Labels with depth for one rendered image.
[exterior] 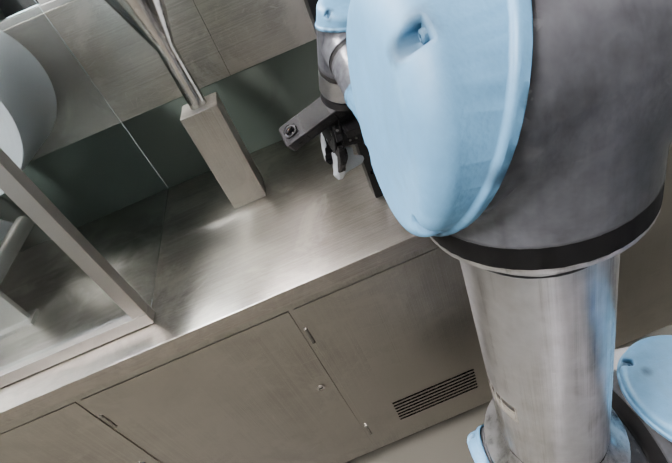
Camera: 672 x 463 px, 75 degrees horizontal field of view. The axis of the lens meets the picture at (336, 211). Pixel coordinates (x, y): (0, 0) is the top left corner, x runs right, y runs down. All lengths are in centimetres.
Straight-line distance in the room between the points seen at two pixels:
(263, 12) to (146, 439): 110
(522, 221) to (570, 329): 10
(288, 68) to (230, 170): 37
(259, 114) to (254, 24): 25
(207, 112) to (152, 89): 30
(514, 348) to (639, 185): 13
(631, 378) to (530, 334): 25
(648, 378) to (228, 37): 112
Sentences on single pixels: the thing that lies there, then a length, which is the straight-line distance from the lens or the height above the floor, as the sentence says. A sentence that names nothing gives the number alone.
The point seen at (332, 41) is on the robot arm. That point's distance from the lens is 62.
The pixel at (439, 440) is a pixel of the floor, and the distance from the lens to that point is 163.
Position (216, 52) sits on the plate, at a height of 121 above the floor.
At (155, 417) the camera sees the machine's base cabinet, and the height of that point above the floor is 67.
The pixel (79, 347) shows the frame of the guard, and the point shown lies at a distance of 108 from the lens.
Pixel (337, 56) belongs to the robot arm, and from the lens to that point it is 60.
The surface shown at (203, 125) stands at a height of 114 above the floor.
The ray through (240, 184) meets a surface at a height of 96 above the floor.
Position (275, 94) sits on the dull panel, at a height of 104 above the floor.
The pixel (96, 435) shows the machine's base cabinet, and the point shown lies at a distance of 125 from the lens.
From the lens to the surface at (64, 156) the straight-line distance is 102.
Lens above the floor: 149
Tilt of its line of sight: 37 degrees down
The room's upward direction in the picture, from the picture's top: 23 degrees counter-clockwise
